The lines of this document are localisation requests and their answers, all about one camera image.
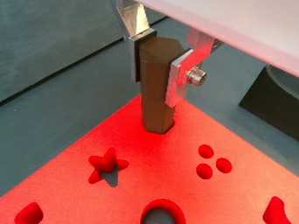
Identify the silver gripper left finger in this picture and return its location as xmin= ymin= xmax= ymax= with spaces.
xmin=116 ymin=0 xmax=156 ymax=82

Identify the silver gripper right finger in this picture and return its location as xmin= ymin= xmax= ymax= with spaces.
xmin=166 ymin=28 xmax=222 ymax=108

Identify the brown hexagonal peg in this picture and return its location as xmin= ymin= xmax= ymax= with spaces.
xmin=139 ymin=37 xmax=184 ymax=134

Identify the dark curved cradle block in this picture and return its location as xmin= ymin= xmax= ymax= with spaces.
xmin=239 ymin=65 xmax=299 ymax=141

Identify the red shape sorter block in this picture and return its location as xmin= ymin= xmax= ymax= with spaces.
xmin=0 ymin=99 xmax=299 ymax=224

